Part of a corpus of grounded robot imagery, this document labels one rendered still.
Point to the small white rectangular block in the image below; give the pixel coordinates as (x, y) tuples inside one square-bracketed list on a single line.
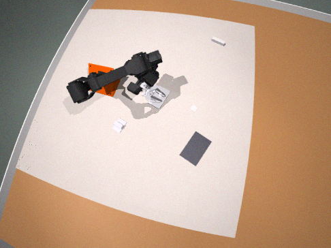
[(217, 40)]

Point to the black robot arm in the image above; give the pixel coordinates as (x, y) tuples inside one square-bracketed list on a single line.
[(139, 64)]

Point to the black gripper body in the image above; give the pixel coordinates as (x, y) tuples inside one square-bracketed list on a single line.
[(135, 87)]

